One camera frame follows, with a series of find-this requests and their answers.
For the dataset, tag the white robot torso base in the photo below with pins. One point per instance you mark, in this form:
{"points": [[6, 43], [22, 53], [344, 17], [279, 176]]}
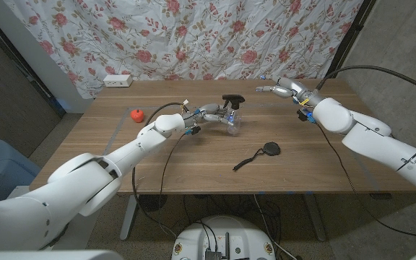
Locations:
{"points": [[222, 234]]}

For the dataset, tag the white power strip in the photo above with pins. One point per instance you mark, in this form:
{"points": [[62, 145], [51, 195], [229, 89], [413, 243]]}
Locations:
{"points": [[117, 80]]}

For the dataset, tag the black round floor disc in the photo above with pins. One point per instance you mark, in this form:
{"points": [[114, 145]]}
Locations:
{"points": [[154, 203]]}

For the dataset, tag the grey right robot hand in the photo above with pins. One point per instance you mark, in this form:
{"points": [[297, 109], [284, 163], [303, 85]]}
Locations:
{"points": [[291, 88]]}

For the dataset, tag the small red tomato toy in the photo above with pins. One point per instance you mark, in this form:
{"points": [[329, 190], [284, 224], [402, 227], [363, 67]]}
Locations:
{"points": [[137, 115]]}

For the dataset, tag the clear plastic spray bottle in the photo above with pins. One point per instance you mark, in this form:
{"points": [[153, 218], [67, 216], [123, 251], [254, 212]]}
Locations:
{"points": [[234, 128]]}

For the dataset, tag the grey metal table leg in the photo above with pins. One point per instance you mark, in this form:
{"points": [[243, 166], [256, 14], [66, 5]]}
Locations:
{"points": [[316, 220], [128, 220]]}

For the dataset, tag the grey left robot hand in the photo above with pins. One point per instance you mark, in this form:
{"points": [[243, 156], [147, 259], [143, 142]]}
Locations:
{"points": [[211, 110]]}

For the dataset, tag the black trigger sprayer head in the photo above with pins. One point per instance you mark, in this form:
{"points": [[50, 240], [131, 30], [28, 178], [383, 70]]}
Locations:
{"points": [[233, 97]]}

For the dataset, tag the white wall pillar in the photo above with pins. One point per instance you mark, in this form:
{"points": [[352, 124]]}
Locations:
{"points": [[49, 72]]}

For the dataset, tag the white robot chest shell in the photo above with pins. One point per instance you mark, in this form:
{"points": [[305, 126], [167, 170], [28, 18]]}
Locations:
{"points": [[49, 255]]}

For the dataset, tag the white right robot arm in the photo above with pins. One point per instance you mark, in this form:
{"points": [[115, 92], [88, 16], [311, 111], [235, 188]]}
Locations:
{"points": [[374, 141]]}

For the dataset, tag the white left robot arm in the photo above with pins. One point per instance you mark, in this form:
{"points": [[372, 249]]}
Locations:
{"points": [[85, 180]]}

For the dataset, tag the floral print backdrop cloth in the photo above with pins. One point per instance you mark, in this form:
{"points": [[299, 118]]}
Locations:
{"points": [[193, 36]]}

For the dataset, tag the black backdrop stand pole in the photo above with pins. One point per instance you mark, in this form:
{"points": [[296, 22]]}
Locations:
{"points": [[349, 36]]}

